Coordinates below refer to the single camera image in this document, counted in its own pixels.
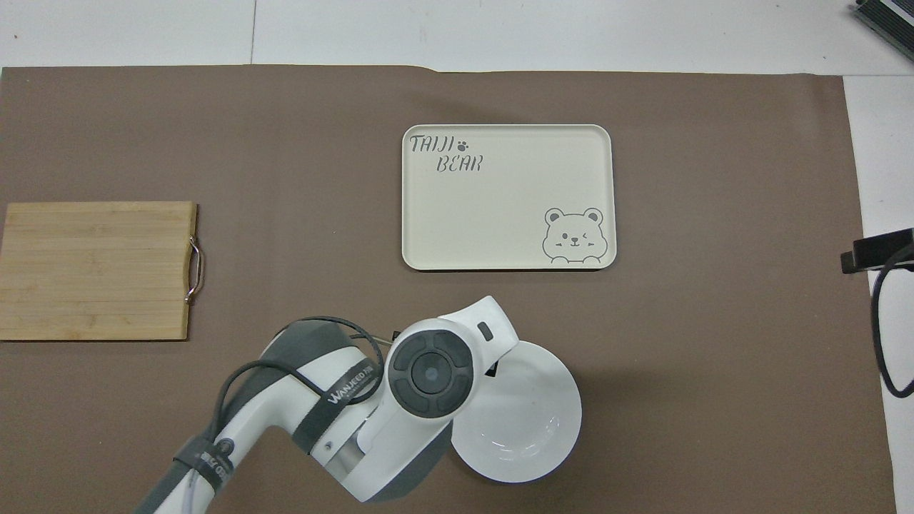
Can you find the white round plate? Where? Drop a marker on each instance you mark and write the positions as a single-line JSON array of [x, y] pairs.
[[525, 421]]

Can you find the dark ribbed metal box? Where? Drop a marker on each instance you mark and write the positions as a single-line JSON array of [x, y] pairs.
[[889, 18]]

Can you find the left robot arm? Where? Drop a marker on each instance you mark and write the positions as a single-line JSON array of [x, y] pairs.
[[400, 428]]

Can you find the black stand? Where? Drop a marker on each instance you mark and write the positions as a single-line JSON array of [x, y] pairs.
[[877, 250]]

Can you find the cream tray with bear print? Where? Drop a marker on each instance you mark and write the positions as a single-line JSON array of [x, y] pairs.
[[500, 207]]

